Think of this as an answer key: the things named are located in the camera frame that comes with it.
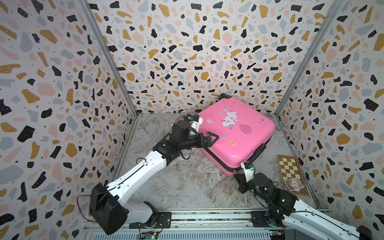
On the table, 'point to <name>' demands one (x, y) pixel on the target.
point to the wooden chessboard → (289, 167)
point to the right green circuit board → (276, 233)
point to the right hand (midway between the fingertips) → (234, 176)
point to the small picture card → (294, 184)
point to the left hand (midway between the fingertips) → (215, 138)
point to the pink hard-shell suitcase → (244, 133)
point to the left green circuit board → (149, 235)
